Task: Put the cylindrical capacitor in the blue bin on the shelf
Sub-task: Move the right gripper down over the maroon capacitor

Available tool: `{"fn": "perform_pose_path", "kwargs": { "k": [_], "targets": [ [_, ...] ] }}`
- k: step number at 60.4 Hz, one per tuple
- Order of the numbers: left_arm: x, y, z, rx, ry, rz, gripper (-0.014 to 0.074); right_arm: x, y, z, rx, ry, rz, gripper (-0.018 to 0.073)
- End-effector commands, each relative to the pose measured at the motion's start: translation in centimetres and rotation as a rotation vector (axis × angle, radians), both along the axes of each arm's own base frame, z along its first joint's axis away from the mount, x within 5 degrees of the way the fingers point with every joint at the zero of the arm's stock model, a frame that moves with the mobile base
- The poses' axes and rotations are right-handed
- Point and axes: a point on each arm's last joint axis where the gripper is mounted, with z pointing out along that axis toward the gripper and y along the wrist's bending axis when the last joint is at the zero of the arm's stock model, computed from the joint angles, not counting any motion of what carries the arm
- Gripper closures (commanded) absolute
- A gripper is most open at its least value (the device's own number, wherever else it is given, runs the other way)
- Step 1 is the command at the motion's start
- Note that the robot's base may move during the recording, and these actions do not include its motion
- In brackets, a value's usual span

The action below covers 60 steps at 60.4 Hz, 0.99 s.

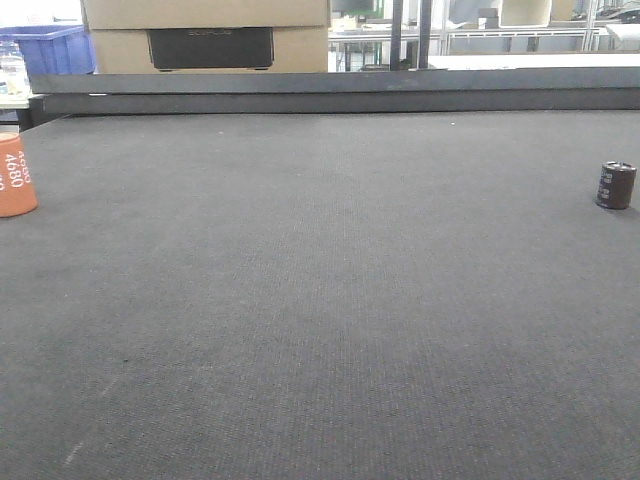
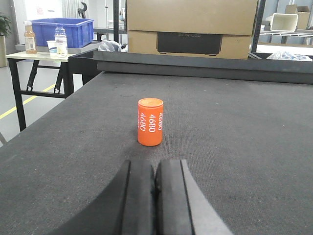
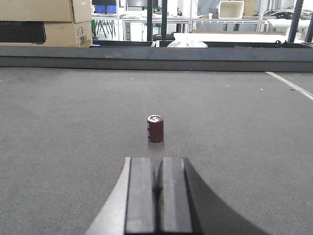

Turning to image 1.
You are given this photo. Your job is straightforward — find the black vertical pole left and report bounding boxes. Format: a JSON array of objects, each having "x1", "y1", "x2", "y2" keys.
[{"x1": 389, "y1": 0, "x2": 403, "y2": 71}]

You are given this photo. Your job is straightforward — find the clear plastic bottle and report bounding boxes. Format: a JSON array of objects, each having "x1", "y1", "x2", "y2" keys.
[{"x1": 1, "y1": 40, "x2": 31, "y2": 97}]

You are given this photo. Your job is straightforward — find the dark brown cylindrical capacitor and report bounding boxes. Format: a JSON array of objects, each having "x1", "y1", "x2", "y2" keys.
[{"x1": 596, "y1": 161, "x2": 637, "y2": 210}]

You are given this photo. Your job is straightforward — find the dark grey table edge rail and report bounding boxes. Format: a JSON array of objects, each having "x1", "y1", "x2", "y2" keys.
[{"x1": 31, "y1": 67, "x2": 639, "y2": 116}]

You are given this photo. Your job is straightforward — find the upper cardboard box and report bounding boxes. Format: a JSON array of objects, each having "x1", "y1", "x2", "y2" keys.
[{"x1": 82, "y1": 0, "x2": 330, "y2": 30}]

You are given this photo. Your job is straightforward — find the blue plastic crate in background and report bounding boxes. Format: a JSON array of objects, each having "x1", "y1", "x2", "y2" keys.
[{"x1": 1, "y1": 23, "x2": 96, "y2": 76}]

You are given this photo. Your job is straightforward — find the black vertical pole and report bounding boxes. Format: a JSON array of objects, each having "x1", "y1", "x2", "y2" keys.
[
  {"x1": 389, "y1": 0, "x2": 403, "y2": 71},
  {"x1": 417, "y1": 0, "x2": 432, "y2": 70}
]

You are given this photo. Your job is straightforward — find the black vertical pole right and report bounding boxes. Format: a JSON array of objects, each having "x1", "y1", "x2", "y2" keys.
[{"x1": 417, "y1": 0, "x2": 432, "y2": 70}]

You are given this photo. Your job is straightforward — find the lower cardboard box with window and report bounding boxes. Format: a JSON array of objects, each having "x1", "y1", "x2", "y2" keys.
[{"x1": 90, "y1": 27, "x2": 328, "y2": 74}]

